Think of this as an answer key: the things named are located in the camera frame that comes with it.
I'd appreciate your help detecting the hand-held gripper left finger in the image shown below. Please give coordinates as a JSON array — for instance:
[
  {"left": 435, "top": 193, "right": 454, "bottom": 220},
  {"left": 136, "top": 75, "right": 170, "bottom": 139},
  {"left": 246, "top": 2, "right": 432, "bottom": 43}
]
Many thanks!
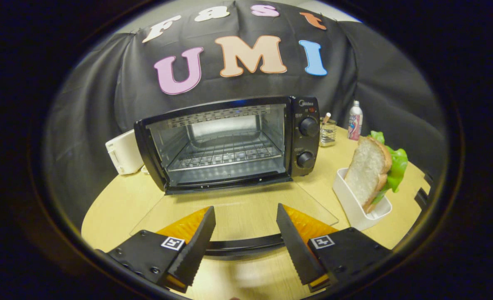
[{"left": 95, "top": 206, "right": 216, "bottom": 293}]

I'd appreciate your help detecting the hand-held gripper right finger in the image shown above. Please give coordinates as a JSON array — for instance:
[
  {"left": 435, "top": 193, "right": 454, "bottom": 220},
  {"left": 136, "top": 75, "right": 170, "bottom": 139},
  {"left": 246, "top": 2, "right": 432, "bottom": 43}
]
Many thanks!
[{"left": 276, "top": 203, "right": 393, "bottom": 292}]

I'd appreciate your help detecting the lettuce sandwich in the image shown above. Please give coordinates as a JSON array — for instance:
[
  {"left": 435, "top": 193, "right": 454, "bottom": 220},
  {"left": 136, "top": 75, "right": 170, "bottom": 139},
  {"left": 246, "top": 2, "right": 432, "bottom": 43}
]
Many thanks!
[{"left": 344, "top": 131, "right": 409, "bottom": 214}]

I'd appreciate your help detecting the black toaster oven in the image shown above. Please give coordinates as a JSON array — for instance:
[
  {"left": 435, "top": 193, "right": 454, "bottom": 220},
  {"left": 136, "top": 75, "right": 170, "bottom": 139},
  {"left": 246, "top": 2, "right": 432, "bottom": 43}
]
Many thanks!
[{"left": 130, "top": 96, "right": 339, "bottom": 261}]

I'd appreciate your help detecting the white bread toaster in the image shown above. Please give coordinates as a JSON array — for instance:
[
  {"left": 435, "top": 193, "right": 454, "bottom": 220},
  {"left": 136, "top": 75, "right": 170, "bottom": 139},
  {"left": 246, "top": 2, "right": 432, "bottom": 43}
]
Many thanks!
[{"left": 105, "top": 129, "right": 145, "bottom": 175}]

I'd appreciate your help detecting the white rectangular plastic tray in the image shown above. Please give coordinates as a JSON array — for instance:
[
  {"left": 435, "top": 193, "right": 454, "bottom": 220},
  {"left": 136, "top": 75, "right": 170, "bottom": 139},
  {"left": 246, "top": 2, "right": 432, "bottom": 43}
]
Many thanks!
[{"left": 333, "top": 167, "right": 393, "bottom": 231}]

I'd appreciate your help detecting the clear glass jar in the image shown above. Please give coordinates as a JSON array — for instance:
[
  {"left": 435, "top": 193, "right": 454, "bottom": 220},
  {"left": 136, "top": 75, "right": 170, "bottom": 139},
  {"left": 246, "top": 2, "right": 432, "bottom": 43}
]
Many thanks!
[{"left": 319, "top": 112, "right": 338, "bottom": 148}]

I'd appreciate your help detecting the white spray bottle pink label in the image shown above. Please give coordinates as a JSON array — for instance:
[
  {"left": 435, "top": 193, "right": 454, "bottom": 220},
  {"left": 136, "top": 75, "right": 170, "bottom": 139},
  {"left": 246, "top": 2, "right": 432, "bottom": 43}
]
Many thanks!
[{"left": 348, "top": 100, "right": 364, "bottom": 141}]

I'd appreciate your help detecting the black backdrop cloth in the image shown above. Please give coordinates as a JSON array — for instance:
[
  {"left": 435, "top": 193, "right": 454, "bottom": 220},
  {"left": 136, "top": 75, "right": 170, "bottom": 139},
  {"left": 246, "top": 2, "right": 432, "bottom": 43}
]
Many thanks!
[{"left": 44, "top": 0, "right": 449, "bottom": 230}]

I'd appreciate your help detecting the black angular frame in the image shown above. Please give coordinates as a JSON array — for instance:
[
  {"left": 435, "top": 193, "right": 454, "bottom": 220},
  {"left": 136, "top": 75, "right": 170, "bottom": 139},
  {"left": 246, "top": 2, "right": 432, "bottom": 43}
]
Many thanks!
[{"left": 413, "top": 171, "right": 435, "bottom": 211}]

